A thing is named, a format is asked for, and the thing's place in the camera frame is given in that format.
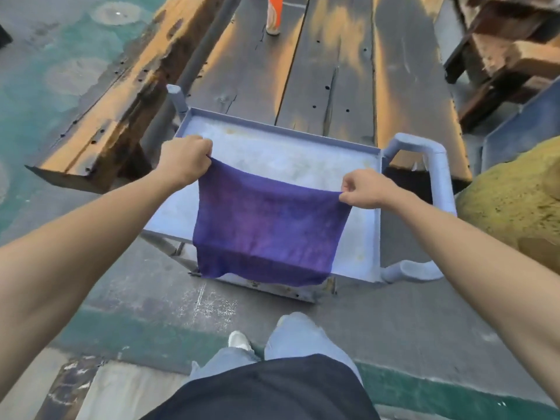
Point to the person's left hand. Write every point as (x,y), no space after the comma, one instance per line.
(181,159)

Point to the person's right hand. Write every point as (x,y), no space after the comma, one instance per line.
(367,188)

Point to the person's right thumb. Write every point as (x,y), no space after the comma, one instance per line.
(350,199)

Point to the person's left fingers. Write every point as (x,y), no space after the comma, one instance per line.
(199,148)

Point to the purple cloth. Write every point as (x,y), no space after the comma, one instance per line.
(267,227)

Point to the person's right forearm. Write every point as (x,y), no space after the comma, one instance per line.
(481,275)

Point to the person's left forearm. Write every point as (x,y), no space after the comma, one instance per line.
(74,266)

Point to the grey metal cart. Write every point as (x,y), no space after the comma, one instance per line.
(302,183)

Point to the weathered wooden bench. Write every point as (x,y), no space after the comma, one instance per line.
(127,96)

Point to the weathered wooden picnic table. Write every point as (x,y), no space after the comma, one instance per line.
(323,69)

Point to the orange spray bottle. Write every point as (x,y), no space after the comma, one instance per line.
(274,13)

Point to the person's light blue jeans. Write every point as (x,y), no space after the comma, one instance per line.
(284,345)

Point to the person's white shoe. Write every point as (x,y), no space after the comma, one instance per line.
(239,341)

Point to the grey metal sheet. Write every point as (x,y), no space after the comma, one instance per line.
(523,126)

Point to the person's black shirt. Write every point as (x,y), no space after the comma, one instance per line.
(267,389)

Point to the stacked wooden pallets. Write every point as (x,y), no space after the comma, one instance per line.
(503,52)

